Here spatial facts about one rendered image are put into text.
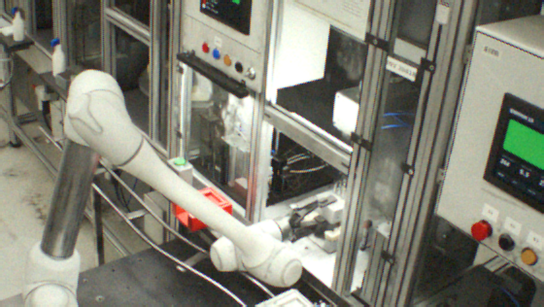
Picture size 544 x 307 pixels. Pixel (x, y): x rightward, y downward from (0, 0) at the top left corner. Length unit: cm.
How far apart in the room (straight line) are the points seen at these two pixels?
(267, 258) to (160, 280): 67
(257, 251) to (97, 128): 51
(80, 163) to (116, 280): 64
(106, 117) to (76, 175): 29
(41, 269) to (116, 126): 57
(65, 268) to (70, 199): 22
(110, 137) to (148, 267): 88
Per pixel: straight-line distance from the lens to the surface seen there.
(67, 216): 195
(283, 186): 240
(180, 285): 237
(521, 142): 142
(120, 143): 166
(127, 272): 242
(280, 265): 179
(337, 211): 212
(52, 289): 195
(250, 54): 204
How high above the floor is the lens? 220
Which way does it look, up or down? 29 degrees down
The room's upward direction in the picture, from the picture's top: 5 degrees clockwise
